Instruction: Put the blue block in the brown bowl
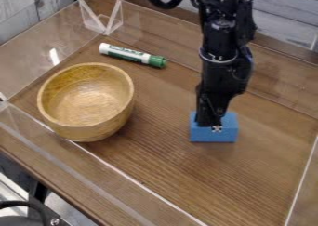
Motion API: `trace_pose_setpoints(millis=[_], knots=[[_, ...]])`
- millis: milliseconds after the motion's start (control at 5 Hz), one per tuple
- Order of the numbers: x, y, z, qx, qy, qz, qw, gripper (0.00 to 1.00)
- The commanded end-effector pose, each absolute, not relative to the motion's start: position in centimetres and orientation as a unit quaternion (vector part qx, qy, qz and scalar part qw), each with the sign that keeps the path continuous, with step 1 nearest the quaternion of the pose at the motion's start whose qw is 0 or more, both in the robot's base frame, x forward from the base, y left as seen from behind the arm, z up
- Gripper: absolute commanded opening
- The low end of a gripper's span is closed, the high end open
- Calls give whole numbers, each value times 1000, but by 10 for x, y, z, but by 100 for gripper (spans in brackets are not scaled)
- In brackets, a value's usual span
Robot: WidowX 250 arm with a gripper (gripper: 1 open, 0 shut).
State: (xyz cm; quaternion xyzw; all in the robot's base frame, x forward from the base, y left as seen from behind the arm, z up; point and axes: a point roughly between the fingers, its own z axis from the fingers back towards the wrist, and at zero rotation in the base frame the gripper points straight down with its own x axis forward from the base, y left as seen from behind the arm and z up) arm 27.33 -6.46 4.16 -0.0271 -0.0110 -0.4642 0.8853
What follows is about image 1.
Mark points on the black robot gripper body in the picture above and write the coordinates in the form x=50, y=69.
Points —
x=226, y=80

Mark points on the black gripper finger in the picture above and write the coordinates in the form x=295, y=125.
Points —
x=203, y=111
x=217, y=115

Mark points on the blue rectangular block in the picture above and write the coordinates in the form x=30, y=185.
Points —
x=205, y=134

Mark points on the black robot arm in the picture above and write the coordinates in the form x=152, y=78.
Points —
x=229, y=29

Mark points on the brown wooden bowl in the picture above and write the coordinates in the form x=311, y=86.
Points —
x=86, y=101

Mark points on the green and white marker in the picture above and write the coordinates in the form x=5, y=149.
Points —
x=132, y=55

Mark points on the black table leg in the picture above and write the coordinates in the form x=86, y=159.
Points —
x=40, y=192

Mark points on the clear acrylic corner bracket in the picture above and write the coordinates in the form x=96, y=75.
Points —
x=98, y=22

